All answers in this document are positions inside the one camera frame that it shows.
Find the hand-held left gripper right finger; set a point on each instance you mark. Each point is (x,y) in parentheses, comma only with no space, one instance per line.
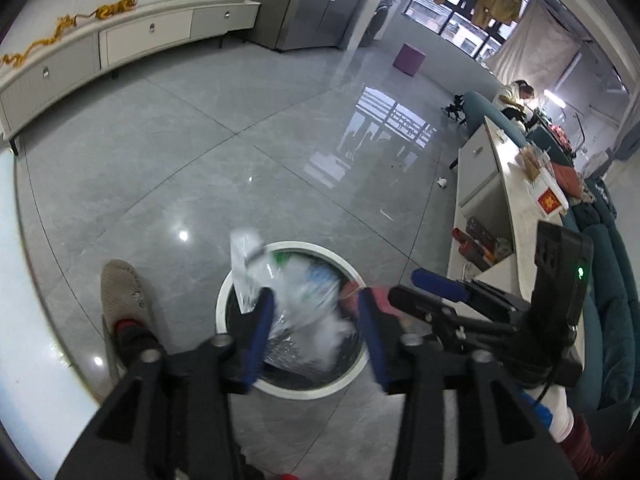
(372,340)

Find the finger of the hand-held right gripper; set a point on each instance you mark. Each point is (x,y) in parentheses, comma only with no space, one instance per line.
(425,307)
(440,284)

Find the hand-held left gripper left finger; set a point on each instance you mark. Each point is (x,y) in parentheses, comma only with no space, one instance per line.
(260,332)

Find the clear plastic bag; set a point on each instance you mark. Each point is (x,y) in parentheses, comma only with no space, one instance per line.
(295,295)

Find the white rimmed trash bin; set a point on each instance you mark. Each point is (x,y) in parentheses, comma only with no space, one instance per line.
(295,390)

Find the person's right forearm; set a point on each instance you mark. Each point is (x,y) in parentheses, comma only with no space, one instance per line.
(560,417)

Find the red crumpled wrapper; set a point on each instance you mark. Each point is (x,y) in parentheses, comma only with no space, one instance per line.
(350,291)

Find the dark red boxes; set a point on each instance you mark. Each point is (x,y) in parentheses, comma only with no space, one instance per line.
(480,242)

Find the teal sofa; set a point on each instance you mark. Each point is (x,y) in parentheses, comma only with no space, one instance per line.
(610,285)

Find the red and white box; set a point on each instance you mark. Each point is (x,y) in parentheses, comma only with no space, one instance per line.
(547,200)

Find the white coffee table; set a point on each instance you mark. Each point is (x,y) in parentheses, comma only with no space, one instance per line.
(480,170)

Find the red cloth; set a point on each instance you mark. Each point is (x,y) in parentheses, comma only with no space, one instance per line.
(570,181)

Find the beige mesh shoe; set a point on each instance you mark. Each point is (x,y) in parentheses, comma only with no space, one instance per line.
(122,290)

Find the black floor object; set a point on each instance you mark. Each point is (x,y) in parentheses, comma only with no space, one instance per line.
(457,107)

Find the purple cube stool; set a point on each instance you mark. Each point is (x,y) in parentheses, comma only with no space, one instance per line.
(409,59)

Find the beige hanging sheet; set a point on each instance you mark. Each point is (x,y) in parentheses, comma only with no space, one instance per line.
(540,50)

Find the black framed window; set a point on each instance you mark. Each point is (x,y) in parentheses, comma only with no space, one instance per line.
(425,10)

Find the grey washing machine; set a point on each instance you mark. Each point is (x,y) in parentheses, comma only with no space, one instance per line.
(382,15)

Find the grey refrigerator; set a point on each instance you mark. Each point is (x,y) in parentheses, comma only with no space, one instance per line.
(310,5)

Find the white TV cabinet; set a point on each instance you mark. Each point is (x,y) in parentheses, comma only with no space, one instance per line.
(145,35)

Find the short yellow dragon ornament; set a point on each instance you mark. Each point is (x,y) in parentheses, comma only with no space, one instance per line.
(116,9)

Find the long yellow dragon ornament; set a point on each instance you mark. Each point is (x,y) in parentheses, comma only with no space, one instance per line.
(45,42)

